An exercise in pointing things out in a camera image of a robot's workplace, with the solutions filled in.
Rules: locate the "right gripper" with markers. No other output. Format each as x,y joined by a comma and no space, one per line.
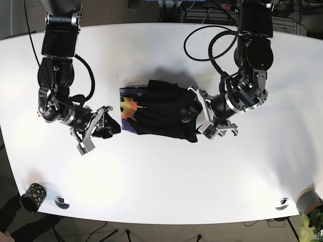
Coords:
101,125

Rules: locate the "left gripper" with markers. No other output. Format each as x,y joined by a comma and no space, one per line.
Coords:
207,123

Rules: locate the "black printed T-shirt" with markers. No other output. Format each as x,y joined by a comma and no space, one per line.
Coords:
156,110

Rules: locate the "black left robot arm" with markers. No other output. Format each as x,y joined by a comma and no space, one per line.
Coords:
244,90

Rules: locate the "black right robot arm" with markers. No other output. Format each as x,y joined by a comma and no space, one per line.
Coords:
56,75

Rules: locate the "left silver table grommet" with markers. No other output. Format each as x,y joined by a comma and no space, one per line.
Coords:
61,203

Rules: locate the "silver table grommet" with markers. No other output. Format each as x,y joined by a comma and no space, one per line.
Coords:
282,204
61,203

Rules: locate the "black dotted cup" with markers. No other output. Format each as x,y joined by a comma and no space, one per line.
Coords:
32,199

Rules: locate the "right silver table grommet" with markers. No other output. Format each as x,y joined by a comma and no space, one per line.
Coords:
282,204

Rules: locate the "grey plant pot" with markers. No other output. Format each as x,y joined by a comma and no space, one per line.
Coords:
308,200

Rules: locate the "green potted plant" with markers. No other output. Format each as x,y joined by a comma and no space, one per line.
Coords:
311,228

